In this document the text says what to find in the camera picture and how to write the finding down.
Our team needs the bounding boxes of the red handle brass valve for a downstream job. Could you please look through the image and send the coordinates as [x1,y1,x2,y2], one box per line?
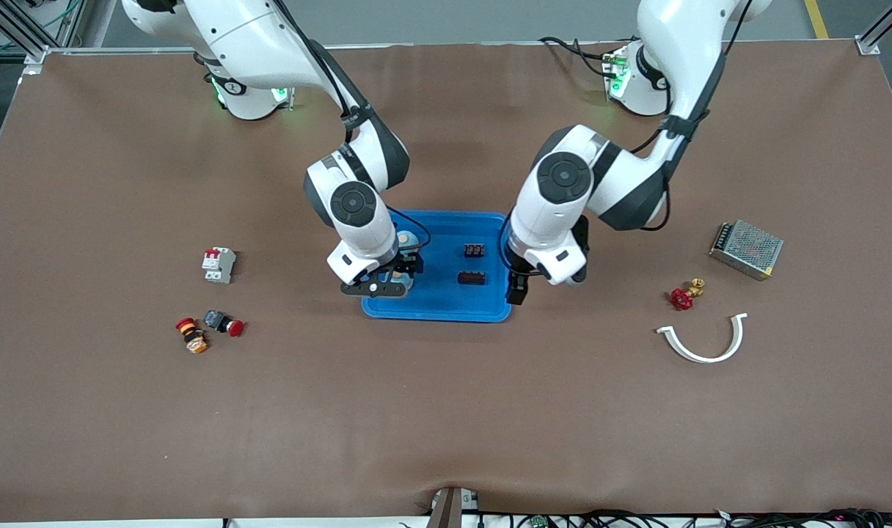
[670,278,706,311]

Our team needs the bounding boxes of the aluminium frame post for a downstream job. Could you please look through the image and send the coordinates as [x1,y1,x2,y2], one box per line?
[0,0,51,74]
[855,0,892,56]

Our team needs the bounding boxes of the metal mesh power supply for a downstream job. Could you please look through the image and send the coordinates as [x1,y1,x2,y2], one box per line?
[709,219,785,282]

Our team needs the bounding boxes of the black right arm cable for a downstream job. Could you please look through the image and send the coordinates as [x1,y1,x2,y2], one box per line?
[270,0,432,250]

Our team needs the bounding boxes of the red push button blue block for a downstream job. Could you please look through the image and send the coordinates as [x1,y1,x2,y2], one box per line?
[203,309,245,338]

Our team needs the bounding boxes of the blue plastic tray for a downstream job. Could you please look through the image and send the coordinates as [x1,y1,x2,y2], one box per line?
[362,210,513,323]

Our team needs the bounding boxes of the large table cover mat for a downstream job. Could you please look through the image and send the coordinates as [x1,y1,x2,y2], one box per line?
[0,40,892,523]

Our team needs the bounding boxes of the black cables along table edge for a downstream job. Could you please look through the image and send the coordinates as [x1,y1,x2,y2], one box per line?
[483,508,887,528]

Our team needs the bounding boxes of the brown camera stand post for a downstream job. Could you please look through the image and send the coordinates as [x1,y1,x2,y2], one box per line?
[425,485,481,528]

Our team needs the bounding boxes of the white red circuit breaker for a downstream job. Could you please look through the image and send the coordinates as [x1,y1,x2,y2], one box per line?
[202,247,236,285]

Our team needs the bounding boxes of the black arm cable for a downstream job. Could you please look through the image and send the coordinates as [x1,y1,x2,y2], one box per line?
[270,0,432,250]
[499,0,755,274]

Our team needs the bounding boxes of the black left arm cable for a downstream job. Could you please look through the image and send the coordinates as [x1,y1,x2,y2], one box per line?
[499,0,755,274]

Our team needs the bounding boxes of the red push button orange block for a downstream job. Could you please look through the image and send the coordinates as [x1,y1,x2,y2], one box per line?
[175,317,210,355]

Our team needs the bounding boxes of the white curved plastic strip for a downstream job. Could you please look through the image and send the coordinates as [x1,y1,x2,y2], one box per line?
[656,312,749,364]

